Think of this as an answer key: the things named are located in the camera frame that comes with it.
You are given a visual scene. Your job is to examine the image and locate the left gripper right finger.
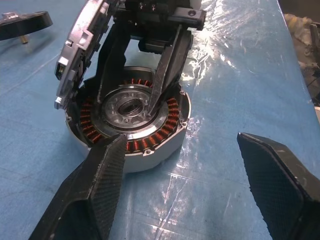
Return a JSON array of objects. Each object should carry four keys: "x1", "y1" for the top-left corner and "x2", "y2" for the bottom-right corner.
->
[{"x1": 236, "y1": 132, "x2": 320, "y2": 240}]

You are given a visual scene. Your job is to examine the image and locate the clear plastic film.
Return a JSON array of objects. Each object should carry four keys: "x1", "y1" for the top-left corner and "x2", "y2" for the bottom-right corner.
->
[{"x1": 117, "y1": 0, "x2": 316, "y2": 240}]

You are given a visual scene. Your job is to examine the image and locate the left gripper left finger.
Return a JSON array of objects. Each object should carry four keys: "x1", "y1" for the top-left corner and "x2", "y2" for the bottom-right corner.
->
[{"x1": 28, "y1": 133, "x2": 128, "y2": 240}]

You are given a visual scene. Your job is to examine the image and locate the silver motor housing copper windings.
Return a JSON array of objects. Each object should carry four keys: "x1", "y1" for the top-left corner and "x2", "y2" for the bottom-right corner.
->
[{"x1": 64, "y1": 65, "x2": 193, "y2": 174}]

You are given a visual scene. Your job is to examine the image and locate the silver motor end cover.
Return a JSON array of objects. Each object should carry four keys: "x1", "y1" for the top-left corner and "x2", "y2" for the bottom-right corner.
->
[{"x1": 53, "y1": 0, "x2": 111, "y2": 111}]

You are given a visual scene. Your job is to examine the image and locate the black silver rotor wheel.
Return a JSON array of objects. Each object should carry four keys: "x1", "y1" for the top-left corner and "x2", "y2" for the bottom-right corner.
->
[{"x1": 0, "y1": 10, "x2": 54, "y2": 46}]

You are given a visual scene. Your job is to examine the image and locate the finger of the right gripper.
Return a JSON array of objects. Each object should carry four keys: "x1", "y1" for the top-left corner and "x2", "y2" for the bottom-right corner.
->
[
  {"x1": 146, "y1": 24, "x2": 195, "y2": 117},
  {"x1": 94, "y1": 23, "x2": 132, "y2": 105}
]

